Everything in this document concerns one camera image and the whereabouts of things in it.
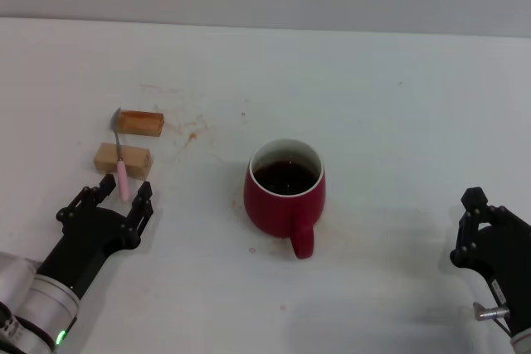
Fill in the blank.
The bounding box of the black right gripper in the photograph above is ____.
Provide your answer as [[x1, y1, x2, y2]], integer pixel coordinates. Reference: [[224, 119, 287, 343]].
[[450, 187, 531, 337]]

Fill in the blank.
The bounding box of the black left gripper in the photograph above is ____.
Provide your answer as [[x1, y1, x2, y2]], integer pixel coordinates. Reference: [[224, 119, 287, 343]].
[[37, 174, 154, 293]]

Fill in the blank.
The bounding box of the pink handled metal spoon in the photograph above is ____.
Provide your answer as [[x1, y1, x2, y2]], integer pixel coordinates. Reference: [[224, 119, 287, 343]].
[[110, 107, 130, 202]]

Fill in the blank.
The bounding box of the red ceramic cup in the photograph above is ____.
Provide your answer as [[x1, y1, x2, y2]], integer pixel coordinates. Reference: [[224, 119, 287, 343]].
[[243, 138, 327, 260]]

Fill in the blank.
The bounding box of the plain wooden block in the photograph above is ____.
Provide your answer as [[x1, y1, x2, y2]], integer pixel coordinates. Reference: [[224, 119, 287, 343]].
[[93, 142, 153, 182]]

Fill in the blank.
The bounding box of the stained wooden block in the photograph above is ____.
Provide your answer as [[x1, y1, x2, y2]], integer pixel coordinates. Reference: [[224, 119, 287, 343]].
[[115, 109, 165, 138]]

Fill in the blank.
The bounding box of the silver connector plug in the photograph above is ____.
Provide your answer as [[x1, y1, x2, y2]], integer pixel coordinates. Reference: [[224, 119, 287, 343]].
[[472, 302, 510, 322]]

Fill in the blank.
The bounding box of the dark coffee liquid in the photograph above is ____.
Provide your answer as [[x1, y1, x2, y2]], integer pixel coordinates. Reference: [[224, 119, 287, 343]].
[[252, 159, 319, 196]]

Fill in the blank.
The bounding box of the thin dark cable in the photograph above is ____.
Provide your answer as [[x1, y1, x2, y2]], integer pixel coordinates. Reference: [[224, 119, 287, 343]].
[[493, 316, 514, 337]]

